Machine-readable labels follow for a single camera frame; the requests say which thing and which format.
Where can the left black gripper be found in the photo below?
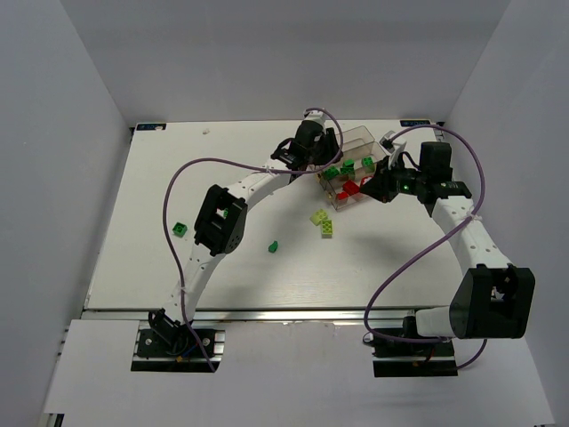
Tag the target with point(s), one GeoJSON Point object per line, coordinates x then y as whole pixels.
{"type": "Point", "coordinates": [332, 145]}

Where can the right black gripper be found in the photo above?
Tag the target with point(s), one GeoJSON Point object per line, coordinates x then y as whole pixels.
{"type": "Point", "coordinates": [384, 181]}

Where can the red long lego brick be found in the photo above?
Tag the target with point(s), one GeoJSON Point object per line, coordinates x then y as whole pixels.
{"type": "Point", "coordinates": [351, 188]}

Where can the green square lego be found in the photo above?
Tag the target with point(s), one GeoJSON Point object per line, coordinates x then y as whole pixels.
{"type": "Point", "coordinates": [330, 173]}
{"type": "Point", "coordinates": [348, 165]}

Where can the light green lego upturned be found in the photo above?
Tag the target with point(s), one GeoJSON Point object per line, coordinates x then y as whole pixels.
{"type": "Point", "coordinates": [326, 228]}

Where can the pale yellow-green lego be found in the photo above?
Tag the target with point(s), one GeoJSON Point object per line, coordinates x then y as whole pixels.
{"type": "Point", "coordinates": [318, 216]}

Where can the small green sloped lego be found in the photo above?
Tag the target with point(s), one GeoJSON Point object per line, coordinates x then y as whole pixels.
{"type": "Point", "coordinates": [273, 247]}

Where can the red rounded flower lego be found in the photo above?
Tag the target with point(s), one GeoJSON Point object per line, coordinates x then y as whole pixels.
{"type": "Point", "coordinates": [364, 180]}

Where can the long dark green lego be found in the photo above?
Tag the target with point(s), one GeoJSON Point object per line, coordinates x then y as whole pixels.
{"type": "Point", "coordinates": [368, 164]}

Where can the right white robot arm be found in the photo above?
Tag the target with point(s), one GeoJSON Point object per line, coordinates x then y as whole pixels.
{"type": "Point", "coordinates": [494, 298]}

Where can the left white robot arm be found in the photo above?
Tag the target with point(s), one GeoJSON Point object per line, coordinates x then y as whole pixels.
{"type": "Point", "coordinates": [220, 223]}

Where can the middle clear plastic container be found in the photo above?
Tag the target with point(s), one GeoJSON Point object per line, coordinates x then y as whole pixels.
{"type": "Point", "coordinates": [359, 160]}

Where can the clear plastic container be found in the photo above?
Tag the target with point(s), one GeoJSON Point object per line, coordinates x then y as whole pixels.
{"type": "Point", "coordinates": [357, 142]}
{"type": "Point", "coordinates": [333, 187]}
{"type": "Point", "coordinates": [359, 160]}

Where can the near clear plastic container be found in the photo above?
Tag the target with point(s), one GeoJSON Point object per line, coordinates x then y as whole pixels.
{"type": "Point", "coordinates": [333, 187]}

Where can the far clear plastic container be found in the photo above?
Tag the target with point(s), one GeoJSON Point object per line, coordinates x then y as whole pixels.
{"type": "Point", "coordinates": [357, 142]}

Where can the right blue table label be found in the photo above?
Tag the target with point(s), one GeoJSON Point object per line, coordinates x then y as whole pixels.
{"type": "Point", "coordinates": [408, 123]}

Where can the blue table label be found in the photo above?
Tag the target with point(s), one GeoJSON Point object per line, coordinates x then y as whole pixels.
{"type": "Point", "coordinates": [408, 123]}
{"type": "Point", "coordinates": [150, 127]}

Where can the green lego left edge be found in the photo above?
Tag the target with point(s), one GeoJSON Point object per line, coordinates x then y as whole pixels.
{"type": "Point", "coordinates": [179, 229]}

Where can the left blue table label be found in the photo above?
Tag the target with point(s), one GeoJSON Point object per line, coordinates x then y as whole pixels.
{"type": "Point", "coordinates": [150, 127]}

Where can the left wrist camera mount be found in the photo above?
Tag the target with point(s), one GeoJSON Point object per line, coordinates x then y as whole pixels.
{"type": "Point", "coordinates": [316, 115]}

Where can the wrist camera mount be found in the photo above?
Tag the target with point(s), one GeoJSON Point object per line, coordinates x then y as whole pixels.
{"type": "Point", "coordinates": [316, 115]}
{"type": "Point", "coordinates": [394, 146]}

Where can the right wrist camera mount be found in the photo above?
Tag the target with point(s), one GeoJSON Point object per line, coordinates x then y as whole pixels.
{"type": "Point", "coordinates": [394, 146]}

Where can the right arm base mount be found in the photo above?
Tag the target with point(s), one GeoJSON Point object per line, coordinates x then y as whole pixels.
{"type": "Point", "coordinates": [398, 351]}

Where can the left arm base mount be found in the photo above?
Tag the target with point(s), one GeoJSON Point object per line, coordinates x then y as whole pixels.
{"type": "Point", "coordinates": [168, 346]}

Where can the aluminium table rail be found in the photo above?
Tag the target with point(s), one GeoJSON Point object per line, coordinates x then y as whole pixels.
{"type": "Point", "coordinates": [237, 315]}

